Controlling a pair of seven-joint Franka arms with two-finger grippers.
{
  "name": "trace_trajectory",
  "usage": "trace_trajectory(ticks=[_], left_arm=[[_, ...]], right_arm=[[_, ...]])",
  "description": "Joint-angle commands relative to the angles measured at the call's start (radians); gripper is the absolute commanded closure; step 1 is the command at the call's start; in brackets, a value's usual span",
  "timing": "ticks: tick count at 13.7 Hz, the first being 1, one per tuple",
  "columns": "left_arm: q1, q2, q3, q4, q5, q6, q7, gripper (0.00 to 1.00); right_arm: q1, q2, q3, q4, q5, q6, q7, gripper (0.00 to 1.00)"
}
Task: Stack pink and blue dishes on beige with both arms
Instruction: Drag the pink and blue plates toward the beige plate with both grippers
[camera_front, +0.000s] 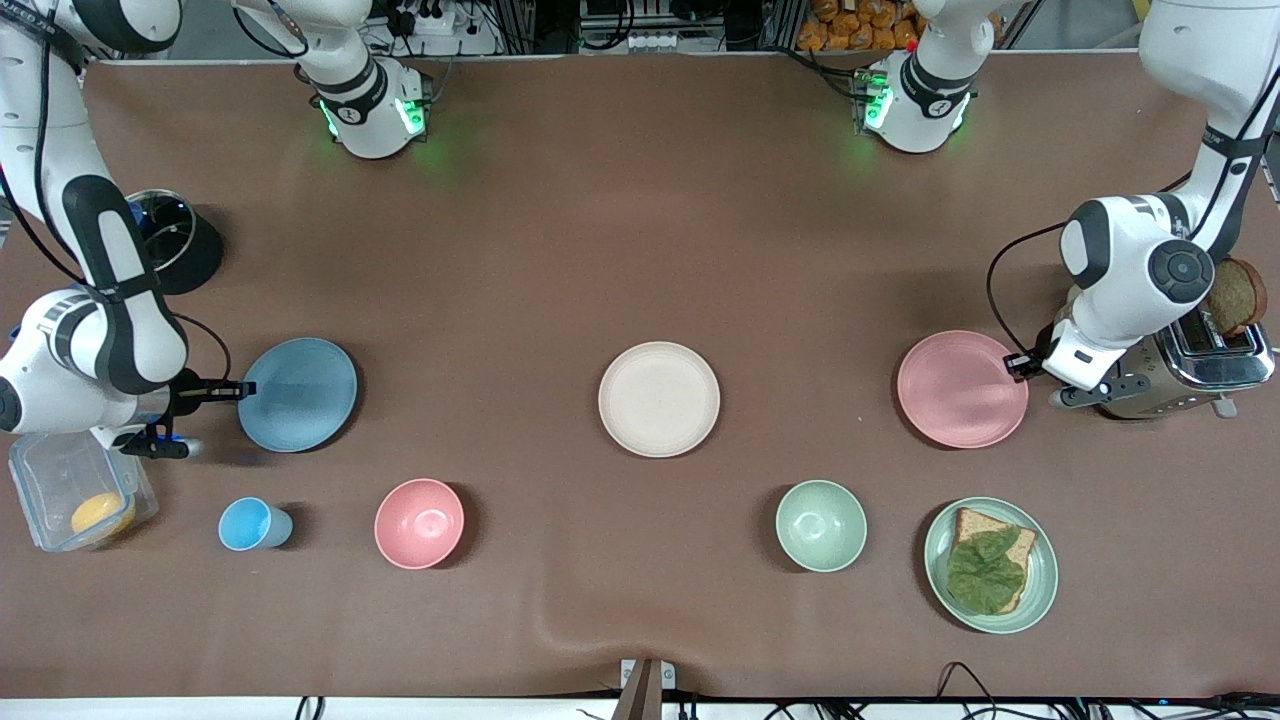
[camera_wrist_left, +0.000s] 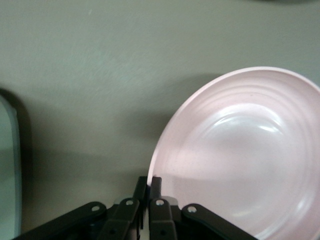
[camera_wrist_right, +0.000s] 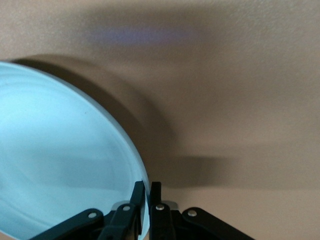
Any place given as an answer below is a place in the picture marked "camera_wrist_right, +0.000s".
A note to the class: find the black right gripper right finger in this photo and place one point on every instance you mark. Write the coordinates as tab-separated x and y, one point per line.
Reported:
160	220

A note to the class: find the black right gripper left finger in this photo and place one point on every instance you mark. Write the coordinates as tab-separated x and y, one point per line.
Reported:
125	217

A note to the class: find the blue plate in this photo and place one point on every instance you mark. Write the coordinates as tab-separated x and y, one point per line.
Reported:
62	137

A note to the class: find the brown table cloth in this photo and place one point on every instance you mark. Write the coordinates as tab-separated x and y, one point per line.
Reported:
225	100

